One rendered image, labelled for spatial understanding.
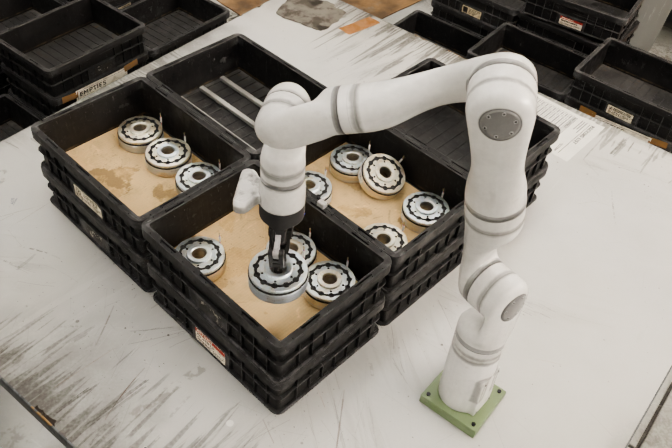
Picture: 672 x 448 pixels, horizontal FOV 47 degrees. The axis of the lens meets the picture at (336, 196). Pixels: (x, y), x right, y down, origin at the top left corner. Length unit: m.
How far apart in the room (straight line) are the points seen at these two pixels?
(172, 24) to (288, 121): 2.10
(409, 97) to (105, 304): 0.89
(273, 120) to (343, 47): 1.37
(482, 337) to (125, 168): 0.89
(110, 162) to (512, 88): 1.07
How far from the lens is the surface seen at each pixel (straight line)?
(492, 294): 1.30
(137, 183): 1.75
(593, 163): 2.17
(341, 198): 1.70
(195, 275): 1.42
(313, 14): 2.57
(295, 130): 1.08
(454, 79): 1.06
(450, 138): 1.92
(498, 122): 1.00
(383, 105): 1.05
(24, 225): 1.90
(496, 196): 1.11
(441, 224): 1.54
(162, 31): 3.11
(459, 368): 1.45
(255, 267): 1.32
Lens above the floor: 2.00
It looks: 43 degrees down
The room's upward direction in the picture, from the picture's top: 5 degrees clockwise
